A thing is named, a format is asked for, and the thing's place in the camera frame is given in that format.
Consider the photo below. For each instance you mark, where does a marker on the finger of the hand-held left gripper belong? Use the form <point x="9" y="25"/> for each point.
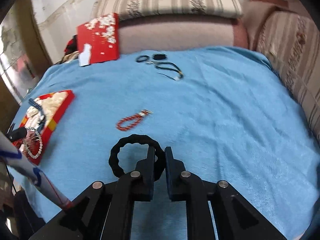
<point x="17" y="133"/>

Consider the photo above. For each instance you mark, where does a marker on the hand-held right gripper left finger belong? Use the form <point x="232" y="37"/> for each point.
<point x="150" y="170"/>

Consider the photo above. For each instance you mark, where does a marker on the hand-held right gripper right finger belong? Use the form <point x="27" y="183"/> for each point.
<point x="170" y="175"/>

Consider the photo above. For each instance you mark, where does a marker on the red plaid scrunchie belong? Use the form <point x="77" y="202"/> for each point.
<point x="32" y="140"/>

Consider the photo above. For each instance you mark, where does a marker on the cream scrunchie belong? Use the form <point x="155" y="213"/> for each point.
<point x="55" y="103"/>

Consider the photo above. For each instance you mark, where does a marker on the red gift box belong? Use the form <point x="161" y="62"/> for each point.
<point x="62" y="110"/>

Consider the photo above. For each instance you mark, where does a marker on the blue cloth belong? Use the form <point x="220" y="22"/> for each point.
<point x="212" y="130"/>

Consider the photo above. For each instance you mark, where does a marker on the pile of clothes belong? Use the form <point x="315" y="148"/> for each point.
<point x="71" y="47"/>

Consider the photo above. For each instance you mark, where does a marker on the small silver hair clip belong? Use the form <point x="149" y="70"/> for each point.
<point x="150" y="62"/>

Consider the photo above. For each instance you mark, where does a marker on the small black scrunchie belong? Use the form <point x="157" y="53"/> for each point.
<point x="160" y="56"/>

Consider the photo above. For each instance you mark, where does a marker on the red cat print box lid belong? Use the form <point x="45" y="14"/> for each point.
<point x="100" y="42"/>

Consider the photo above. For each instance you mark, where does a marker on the pink sofa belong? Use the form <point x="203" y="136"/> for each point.
<point x="175" y="35"/>

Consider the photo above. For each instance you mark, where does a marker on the striped floral cushion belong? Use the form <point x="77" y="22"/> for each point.
<point x="295" y="55"/>

